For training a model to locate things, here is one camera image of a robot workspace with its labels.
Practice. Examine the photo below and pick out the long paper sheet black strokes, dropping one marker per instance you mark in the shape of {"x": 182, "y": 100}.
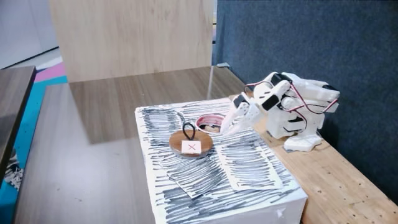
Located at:
{"x": 248, "y": 165}

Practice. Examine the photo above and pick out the white label with red cross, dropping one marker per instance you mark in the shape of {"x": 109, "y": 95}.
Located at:
{"x": 191, "y": 147}

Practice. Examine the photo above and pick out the round wooden lid black loop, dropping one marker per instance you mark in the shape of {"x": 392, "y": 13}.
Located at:
{"x": 177, "y": 143}

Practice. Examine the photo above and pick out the crumpled paper sheet black strokes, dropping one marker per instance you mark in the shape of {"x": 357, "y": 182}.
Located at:
{"x": 196, "y": 177}

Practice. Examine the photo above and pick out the flat paper sheet black strokes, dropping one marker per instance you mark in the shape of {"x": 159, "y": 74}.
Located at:
{"x": 158, "y": 124}

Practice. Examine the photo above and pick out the felt partition panel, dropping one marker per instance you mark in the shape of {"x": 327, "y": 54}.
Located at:
{"x": 311, "y": 37}

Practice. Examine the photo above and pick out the white box with black strokes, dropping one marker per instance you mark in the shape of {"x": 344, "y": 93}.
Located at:
{"x": 202, "y": 205}

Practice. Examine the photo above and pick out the pale wooden plank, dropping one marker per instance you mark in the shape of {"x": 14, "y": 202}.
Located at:
{"x": 342, "y": 186}

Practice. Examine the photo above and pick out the light wooden board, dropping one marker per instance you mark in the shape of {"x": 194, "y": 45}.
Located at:
{"x": 130, "y": 37}

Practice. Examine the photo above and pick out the dark wooden side table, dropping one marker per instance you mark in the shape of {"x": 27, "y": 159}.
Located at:
{"x": 14, "y": 99}

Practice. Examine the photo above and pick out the grey partition foot bracket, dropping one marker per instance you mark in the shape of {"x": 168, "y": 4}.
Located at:
{"x": 223, "y": 65}

